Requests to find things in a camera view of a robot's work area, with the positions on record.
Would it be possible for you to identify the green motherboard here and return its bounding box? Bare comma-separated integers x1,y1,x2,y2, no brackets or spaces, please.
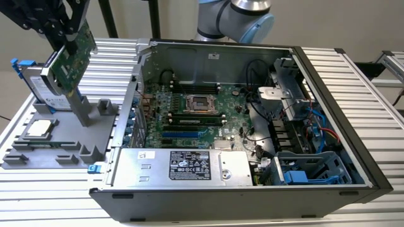
143,82,270,166

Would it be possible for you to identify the green RAM stick on rack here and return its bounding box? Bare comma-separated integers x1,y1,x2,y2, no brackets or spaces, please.
28,141,78,148

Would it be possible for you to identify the CPU socket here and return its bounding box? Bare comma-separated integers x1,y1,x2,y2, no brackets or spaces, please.
184,94,219,112

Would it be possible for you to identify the grey-blue plastic disk bay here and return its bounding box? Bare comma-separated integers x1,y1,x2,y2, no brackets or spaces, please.
262,151,354,186

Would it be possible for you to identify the blue plastic bay clip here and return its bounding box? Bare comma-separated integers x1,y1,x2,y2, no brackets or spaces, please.
283,171,310,185

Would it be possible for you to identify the green RAM stick in slot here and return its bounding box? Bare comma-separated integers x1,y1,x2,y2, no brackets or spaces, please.
172,119,222,125

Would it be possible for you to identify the black expansion slot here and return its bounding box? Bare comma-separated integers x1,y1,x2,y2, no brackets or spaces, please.
163,126,200,132

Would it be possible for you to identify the grey parts rack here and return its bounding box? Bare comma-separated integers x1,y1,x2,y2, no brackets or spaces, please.
0,89,120,171

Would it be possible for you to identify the silver CPU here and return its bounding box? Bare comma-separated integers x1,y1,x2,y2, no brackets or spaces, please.
24,120,55,138

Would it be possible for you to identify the green graphics card black shroud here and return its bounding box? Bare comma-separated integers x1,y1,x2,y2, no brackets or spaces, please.
40,18,98,91

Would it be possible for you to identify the blue data wire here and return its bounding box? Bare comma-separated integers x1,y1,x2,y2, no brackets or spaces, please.
306,106,330,153

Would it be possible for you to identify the silver metal drive cage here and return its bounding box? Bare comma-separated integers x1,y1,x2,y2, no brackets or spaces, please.
258,58,318,122

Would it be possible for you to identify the open grey PC case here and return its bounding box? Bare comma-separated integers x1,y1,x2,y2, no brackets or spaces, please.
88,38,395,223

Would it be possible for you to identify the blue expansion slot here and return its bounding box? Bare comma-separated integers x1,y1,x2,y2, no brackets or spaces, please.
162,131,203,140

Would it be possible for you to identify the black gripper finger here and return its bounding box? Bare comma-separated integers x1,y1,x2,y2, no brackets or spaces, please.
64,0,92,58
0,0,70,52

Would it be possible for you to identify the black power cable loop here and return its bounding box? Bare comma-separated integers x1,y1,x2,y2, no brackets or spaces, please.
246,59,274,105

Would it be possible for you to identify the silver chipset heat sink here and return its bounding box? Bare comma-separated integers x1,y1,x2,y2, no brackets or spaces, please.
214,140,235,151

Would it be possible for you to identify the hard disk in blue carrier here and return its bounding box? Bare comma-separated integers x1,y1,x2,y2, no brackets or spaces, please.
11,59,76,113

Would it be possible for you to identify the black stand pole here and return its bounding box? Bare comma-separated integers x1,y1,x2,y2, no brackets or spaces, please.
150,0,162,40
98,0,120,38

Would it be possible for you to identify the red and yellow wire bundle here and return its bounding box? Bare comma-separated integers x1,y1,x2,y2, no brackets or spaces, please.
322,127,342,143

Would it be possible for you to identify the silver power supply unit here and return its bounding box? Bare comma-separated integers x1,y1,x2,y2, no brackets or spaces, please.
112,148,255,187

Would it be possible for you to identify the aluminium side table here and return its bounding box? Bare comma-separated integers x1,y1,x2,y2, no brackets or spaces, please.
368,50,404,88

